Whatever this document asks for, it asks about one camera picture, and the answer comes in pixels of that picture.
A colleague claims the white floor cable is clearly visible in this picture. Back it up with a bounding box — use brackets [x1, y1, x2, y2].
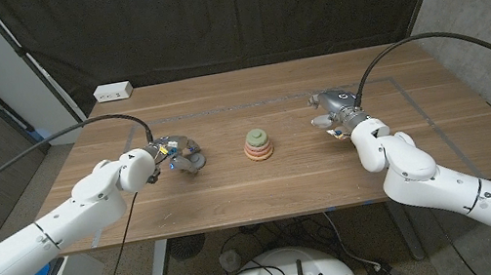
[322, 205, 382, 275]

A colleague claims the large tan toy disk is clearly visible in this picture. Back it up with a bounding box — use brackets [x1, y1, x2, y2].
[244, 149, 276, 165]

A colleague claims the thin black hanging cable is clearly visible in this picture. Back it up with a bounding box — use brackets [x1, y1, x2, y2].
[85, 191, 152, 275]

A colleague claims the grey toy disk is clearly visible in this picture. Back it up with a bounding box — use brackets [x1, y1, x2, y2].
[187, 151, 209, 171]

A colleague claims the black backdrop cloth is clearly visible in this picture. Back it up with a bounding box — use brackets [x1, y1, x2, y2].
[0, 0, 469, 130]

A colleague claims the salmon pink toy disk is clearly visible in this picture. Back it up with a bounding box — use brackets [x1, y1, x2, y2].
[244, 145, 275, 160]

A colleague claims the green toy disk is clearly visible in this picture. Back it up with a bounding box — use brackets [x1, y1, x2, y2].
[244, 126, 270, 150]

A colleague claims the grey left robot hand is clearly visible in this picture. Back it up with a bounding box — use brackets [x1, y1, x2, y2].
[142, 131, 206, 181]

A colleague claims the white power strip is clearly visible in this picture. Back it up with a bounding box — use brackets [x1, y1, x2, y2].
[91, 80, 136, 105]

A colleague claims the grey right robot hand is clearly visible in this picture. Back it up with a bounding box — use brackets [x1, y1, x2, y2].
[306, 84, 372, 140]

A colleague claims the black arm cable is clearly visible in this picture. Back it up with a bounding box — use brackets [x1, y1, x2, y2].
[0, 107, 161, 205]
[344, 21, 491, 111]

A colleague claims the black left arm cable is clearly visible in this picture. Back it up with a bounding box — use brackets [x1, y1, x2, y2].
[0, 107, 161, 205]

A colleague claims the grey round floor object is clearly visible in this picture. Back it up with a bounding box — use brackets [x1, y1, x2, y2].
[218, 248, 244, 275]

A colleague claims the black floor fan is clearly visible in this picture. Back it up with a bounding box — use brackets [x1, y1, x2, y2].
[166, 232, 209, 263]

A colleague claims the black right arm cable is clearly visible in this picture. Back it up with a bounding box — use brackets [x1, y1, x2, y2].
[344, 21, 491, 111]

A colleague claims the grey table leg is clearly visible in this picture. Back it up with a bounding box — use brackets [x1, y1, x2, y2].
[140, 238, 175, 275]
[384, 196, 427, 266]

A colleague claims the pale pink toy disk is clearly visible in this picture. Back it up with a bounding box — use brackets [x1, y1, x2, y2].
[244, 140, 273, 155]

